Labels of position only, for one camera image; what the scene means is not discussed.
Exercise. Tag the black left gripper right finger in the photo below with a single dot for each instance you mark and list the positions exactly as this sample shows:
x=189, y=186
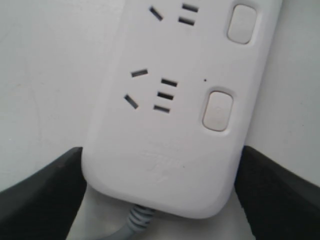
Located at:
x=278, y=204

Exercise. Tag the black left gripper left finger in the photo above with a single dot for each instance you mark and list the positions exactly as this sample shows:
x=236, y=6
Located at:
x=44, y=205

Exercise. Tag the white five-socket power strip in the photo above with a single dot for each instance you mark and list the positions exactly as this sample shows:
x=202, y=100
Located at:
x=176, y=102

